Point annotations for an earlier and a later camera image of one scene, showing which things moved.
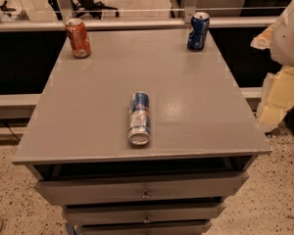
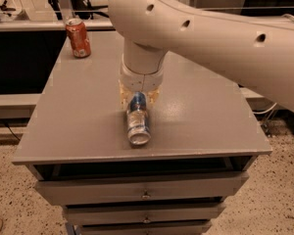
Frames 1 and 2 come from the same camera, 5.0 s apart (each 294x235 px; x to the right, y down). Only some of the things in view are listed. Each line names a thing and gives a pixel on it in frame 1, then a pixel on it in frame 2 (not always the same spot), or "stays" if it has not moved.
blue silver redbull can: [139, 132] stays
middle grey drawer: [143, 213] stays
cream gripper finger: [264, 39] -> [152, 96]
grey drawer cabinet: [205, 136] stays
